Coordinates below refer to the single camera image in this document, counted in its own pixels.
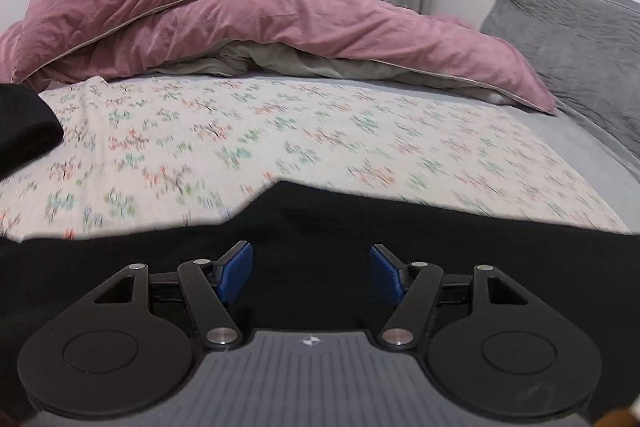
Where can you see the folded black garment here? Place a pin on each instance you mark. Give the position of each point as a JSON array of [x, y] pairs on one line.
[[25, 127]]

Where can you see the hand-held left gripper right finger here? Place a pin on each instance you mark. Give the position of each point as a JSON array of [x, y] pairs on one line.
[[385, 272]]

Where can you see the black pants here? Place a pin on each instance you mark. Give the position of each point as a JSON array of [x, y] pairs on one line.
[[310, 232]]

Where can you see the grey quilted pillow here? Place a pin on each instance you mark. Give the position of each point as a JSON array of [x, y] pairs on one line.
[[575, 42]]

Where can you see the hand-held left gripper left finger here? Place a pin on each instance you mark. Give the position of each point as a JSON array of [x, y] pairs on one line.
[[235, 274]]

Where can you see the pink duvet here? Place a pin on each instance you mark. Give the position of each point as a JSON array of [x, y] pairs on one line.
[[350, 22]]

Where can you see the white floral sheet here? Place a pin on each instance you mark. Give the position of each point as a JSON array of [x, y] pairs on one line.
[[300, 137]]

